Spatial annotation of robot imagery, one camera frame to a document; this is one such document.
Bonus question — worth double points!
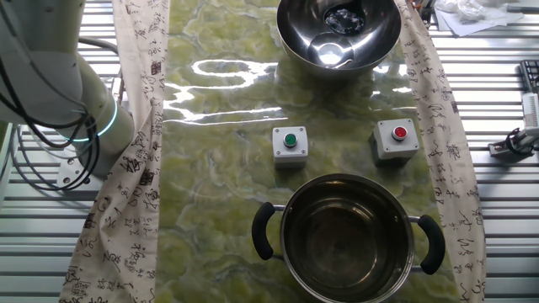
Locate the black ladle with red tip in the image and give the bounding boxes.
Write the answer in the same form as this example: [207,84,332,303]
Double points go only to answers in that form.
[323,3,367,37]

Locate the stainless steel bowl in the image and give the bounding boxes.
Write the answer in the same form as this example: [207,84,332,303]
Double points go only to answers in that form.
[275,0,403,79]

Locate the green push button box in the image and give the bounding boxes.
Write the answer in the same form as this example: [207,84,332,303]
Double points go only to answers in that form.
[271,125,309,170]

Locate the green marble pattern mat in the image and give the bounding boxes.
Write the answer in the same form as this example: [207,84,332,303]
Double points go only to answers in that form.
[153,0,464,303]

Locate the red push button box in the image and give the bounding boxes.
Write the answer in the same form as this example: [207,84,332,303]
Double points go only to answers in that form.
[369,117,421,166]

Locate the beige calligraphy cloth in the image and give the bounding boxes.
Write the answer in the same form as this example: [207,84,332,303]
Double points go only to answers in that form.
[58,0,172,303]
[395,0,488,303]

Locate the clear plastic bag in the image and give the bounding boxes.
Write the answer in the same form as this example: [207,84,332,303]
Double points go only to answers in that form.
[435,0,506,22]

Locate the white paper sheets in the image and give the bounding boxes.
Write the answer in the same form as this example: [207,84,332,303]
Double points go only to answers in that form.
[433,0,526,38]

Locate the black keyboard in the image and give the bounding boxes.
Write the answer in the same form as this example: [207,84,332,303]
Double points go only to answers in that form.
[520,59,539,94]

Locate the steel pot with black handles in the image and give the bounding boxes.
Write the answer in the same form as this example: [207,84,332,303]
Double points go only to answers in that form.
[251,172,446,303]

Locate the black base cable bundle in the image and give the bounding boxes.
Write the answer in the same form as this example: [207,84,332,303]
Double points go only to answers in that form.
[0,111,101,193]

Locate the thick grey cable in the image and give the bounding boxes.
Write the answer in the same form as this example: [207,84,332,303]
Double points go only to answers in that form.
[77,36,121,56]

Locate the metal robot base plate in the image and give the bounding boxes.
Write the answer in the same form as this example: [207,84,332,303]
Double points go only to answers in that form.
[56,159,106,193]

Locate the black camera cable loop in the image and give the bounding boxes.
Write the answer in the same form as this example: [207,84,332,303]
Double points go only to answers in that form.
[504,127,536,156]

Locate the aluminium frame beam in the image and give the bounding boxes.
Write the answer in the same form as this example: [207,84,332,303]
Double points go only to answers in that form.
[521,93,539,128]

